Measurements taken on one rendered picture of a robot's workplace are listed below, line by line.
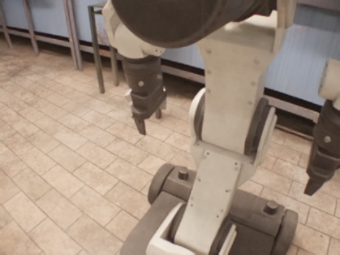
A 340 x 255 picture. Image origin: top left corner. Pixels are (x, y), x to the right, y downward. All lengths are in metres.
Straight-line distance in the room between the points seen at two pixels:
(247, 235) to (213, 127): 0.49
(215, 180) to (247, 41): 0.36
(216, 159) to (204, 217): 0.16
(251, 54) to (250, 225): 0.65
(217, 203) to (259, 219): 0.30
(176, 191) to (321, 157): 0.61
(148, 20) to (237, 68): 0.27
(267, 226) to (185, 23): 0.82
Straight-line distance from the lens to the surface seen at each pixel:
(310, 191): 0.59
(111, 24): 0.55
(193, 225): 0.71
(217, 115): 0.54
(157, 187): 1.02
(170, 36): 0.21
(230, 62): 0.46
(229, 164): 0.63
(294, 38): 1.40
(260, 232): 0.95
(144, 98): 0.60
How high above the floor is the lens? 0.95
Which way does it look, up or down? 37 degrees down
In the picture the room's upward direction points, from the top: straight up
